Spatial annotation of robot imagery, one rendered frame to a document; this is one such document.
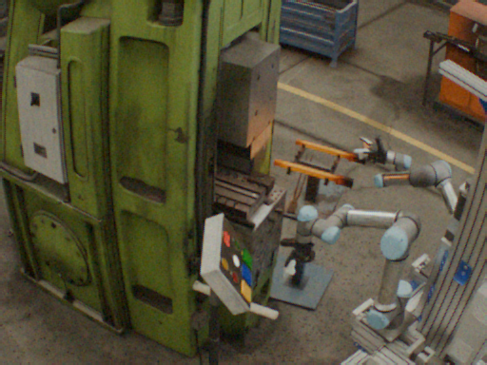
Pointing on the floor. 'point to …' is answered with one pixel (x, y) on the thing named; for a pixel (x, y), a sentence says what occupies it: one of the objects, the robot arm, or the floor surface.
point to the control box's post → (214, 327)
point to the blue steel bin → (320, 26)
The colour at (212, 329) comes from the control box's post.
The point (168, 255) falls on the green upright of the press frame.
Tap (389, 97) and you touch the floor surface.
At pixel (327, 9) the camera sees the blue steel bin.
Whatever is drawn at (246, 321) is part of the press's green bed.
